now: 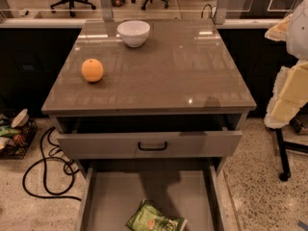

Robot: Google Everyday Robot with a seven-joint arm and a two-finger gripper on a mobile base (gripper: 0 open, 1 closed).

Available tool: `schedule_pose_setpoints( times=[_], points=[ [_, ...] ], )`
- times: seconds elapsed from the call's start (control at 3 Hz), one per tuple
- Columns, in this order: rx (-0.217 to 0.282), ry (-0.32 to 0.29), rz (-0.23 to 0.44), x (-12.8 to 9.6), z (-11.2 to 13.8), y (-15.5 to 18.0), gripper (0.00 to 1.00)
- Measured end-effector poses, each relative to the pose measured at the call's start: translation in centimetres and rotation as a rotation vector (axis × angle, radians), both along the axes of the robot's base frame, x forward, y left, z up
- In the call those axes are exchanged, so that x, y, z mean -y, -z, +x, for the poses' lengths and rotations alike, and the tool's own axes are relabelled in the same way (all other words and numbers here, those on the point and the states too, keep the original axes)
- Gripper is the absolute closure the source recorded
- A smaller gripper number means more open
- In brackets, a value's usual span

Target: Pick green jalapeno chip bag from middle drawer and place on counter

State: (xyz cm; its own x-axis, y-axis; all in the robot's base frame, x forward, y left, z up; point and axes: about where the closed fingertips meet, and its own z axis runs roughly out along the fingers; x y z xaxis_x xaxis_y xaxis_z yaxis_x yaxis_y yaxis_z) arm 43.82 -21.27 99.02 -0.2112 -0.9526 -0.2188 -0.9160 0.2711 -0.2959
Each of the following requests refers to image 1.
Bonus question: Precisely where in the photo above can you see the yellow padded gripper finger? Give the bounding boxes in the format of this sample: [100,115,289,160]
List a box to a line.
[265,14,293,41]
[264,61,308,129]

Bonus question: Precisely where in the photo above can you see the green jalapeno chip bag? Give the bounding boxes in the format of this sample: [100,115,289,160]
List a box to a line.
[125,199,188,231]

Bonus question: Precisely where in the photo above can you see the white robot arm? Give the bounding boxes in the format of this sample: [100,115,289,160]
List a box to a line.
[264,0,308,129]

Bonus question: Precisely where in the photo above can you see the grey drawer cabinet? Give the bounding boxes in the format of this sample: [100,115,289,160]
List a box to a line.
[40,18,258,231]

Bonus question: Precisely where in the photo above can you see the open middle drawer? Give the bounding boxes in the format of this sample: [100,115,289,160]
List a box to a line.
[76,163,228,231]

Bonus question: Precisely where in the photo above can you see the green bag in basket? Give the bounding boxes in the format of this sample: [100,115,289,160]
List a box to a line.
[0,125,21,138]

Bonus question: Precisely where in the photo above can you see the black stand leg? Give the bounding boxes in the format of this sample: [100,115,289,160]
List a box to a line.
[275,129,308,182]

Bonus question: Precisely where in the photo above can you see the white ceramic bowl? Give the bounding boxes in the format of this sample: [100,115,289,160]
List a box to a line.
[117,20,150,47]

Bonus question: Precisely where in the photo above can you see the orange fruit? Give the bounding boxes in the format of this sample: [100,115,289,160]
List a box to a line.
[81,59,104,83]

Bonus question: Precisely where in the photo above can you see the white bowl in basket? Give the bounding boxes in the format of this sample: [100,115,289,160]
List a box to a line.
[12,109,29,128]

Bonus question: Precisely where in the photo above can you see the grey metal post right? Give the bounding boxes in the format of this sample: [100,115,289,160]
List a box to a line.
[214,0,229,25]

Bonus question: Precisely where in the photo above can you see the grey metal post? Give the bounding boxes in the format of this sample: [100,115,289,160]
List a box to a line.
[100,0,114,21]
[214,0,229,25]

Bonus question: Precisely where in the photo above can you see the top drawer with handle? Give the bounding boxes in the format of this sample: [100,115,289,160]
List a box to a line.
[58,130,243,159]

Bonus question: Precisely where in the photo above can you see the grey metal post left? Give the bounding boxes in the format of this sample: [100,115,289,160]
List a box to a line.
[100,0,114,21]

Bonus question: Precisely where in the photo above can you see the black cable on floor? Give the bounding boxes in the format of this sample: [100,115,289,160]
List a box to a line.
[21,126,83,202]

